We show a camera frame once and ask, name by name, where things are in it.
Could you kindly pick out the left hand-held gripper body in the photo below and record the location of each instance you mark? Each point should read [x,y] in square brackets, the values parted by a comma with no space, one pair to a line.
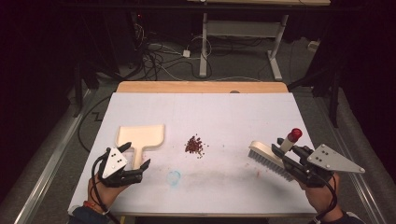
[113,162]

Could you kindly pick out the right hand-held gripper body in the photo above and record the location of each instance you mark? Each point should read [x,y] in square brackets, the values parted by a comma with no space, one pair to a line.
[336,161]

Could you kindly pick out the person's left hand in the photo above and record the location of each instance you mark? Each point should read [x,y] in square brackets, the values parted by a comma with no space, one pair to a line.
[106,196]

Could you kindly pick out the person's right hand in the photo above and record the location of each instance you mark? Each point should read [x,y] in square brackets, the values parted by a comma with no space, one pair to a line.
[322,199]

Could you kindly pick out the pile of red crumbs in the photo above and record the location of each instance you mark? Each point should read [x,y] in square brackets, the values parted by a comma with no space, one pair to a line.
[193,145]

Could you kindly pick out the black stand leg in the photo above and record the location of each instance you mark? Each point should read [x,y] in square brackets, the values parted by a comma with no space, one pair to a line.
[77,90]
[333,99]

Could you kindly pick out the white table mat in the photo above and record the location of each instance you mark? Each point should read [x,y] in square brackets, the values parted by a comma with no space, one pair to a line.
[218,118]

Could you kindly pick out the wooden table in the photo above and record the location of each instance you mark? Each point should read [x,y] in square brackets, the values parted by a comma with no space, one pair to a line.
[202,87]

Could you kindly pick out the white box on floor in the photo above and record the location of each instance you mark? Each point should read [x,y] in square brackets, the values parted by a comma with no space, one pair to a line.
[313,46]

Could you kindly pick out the white power adapter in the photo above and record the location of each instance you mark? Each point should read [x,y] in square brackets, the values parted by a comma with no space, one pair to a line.
[186,53]

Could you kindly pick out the metal floor rail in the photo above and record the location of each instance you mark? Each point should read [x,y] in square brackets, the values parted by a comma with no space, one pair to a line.
[358,183]
[46,174]

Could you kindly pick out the white desk frame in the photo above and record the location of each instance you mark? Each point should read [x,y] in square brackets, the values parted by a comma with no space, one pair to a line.
[204,46]

